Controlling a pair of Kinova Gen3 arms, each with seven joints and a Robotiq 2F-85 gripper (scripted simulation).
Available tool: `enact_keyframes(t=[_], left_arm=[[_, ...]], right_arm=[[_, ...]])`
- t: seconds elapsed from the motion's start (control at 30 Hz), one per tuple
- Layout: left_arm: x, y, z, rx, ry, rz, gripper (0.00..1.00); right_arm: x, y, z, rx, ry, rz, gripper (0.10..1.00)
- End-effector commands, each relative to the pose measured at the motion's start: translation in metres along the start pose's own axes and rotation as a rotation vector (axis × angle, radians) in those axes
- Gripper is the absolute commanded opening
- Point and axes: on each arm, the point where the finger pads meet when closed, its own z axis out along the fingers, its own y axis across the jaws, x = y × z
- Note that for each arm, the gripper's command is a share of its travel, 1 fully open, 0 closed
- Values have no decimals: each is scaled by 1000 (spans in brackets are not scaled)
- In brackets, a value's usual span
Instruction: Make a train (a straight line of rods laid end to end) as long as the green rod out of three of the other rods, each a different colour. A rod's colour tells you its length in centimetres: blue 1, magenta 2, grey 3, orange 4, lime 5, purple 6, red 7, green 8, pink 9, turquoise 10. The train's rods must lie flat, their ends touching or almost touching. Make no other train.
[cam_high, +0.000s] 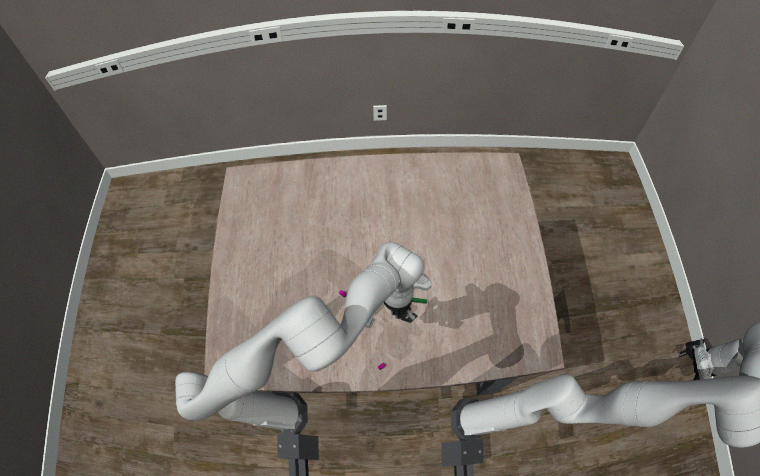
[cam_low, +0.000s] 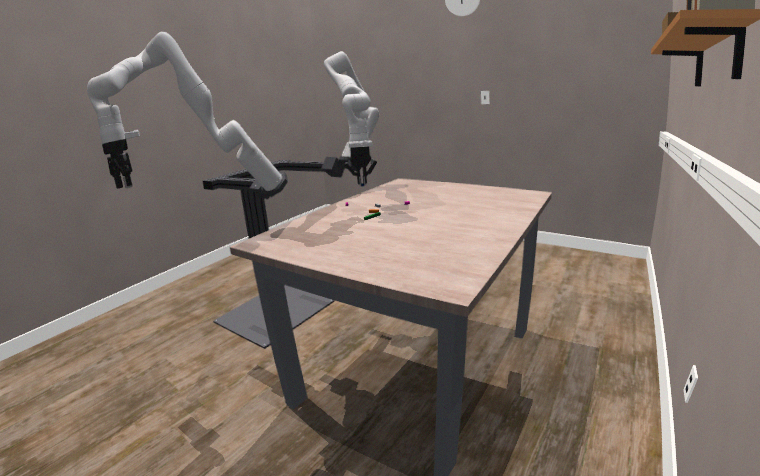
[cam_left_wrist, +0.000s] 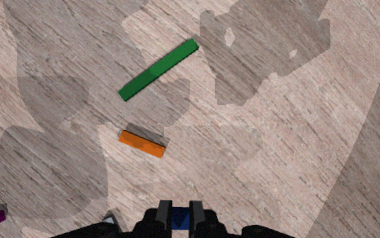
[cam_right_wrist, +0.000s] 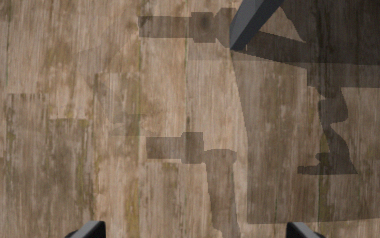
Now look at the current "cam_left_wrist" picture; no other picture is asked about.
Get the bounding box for green rod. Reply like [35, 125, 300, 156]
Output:
[118, 38, 199, 101]

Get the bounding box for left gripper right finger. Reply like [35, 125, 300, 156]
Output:
[189, 201, 295, 238]

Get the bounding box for magenta rectangular block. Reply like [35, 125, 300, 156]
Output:
[0, 210, 6, 223]

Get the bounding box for small blue cube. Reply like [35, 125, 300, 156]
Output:
[172, 207, 189, 230]

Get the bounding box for grey rod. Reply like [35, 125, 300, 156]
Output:
[102, 214, 122, 233]

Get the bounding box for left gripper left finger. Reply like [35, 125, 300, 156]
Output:
[50, 200, 172, 238]

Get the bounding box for orange rod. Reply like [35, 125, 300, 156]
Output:
[118, 130, 166, 158]

